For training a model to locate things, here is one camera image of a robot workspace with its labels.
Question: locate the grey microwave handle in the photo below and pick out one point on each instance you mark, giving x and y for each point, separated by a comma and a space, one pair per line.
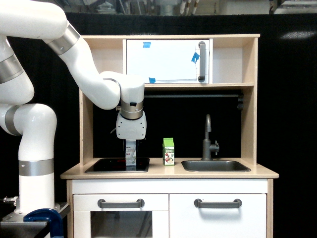
202, 73

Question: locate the blue clamp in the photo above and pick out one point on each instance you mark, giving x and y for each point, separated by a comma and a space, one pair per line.
49, 215

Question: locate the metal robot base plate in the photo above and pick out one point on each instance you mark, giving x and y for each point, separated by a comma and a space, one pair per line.
14, 220

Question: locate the grey sink basin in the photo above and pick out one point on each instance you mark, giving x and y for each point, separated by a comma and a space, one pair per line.
214, 166

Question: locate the grey oven door handle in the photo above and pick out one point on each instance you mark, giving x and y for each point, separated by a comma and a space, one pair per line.
120, 205

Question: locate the grey faucet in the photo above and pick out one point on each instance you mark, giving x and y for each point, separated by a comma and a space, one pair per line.
208, 147

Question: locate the grey cabinet door handle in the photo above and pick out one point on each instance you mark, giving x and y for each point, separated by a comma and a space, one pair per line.
218, 203

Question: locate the black stovetop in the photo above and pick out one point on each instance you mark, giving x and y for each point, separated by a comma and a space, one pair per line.
118, 165

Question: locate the white cabinet door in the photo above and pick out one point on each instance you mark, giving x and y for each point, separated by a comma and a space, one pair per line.
246, 220

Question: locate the white microwave door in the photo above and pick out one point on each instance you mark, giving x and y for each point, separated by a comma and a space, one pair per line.
167, 61

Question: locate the white oven door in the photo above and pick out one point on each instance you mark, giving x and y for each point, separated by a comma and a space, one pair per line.
150, 221

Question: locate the grey hanging rail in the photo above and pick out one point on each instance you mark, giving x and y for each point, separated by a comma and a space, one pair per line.
195, 96

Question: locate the white milk carton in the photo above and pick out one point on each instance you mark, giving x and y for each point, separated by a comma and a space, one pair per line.
130, 152

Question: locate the green juice carton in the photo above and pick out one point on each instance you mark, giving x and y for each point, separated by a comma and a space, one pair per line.
168, 152

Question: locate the wooden toy kitchen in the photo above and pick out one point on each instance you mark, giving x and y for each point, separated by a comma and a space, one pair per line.
160, 179

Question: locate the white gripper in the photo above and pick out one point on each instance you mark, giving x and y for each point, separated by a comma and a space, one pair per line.
131, 129

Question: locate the black hooks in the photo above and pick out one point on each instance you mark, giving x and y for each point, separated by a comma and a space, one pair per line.
240, 100

